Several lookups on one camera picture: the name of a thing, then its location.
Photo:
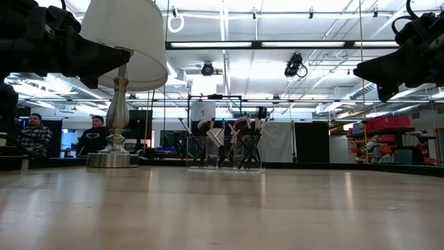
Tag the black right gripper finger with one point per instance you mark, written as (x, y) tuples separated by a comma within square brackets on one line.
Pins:
[(388, 71)]

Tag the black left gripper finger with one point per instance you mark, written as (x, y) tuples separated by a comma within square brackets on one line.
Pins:
[(97, 57)]

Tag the round powder makeup brush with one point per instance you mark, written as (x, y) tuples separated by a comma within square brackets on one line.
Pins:
[(203, 125)]

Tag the fan makeup brush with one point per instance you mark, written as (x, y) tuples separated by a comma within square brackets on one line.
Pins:
[(240, 124)]

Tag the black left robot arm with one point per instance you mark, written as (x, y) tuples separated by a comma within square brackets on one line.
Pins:
[(7, 100)]

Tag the silver table lamp white shade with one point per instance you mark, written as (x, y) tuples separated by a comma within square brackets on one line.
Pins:
[(132, 34)]

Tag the red storage bin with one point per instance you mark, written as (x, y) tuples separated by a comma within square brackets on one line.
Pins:
[(388, 123)]

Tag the black storage shelf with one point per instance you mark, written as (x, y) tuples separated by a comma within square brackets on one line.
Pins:
[(381, 131)]

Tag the person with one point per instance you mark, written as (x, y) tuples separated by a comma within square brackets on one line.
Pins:
[(34, 137), (93, 139)]

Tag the black monitor panel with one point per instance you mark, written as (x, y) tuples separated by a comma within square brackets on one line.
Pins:
[(138, 128)]

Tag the black ceiling spotlight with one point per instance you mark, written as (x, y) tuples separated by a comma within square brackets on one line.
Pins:
[(294, 64)]

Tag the black partition panel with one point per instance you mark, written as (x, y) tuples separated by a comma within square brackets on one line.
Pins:
[(312, 142)]

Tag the white sign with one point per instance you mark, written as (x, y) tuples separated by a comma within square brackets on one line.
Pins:
[(203, 112)]

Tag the white hanging cloth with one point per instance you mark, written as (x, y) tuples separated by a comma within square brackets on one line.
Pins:
[(277, 142)]

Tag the black overhead light bar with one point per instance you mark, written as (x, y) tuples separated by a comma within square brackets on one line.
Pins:
[(256, 44)]

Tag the clear acrylic brush organizer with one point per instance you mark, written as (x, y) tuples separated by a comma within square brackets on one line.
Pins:
[(192, 156)]

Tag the black overhead camera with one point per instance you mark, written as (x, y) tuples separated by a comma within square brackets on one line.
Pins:
[(208, 69)]

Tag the small metal post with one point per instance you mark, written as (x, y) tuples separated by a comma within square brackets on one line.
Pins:
[(25, 163)]

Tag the black table edge rail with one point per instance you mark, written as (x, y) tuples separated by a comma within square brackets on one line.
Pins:
[(312, 165)]

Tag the black background frame stand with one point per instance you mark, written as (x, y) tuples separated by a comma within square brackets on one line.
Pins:
[(215, 96)]

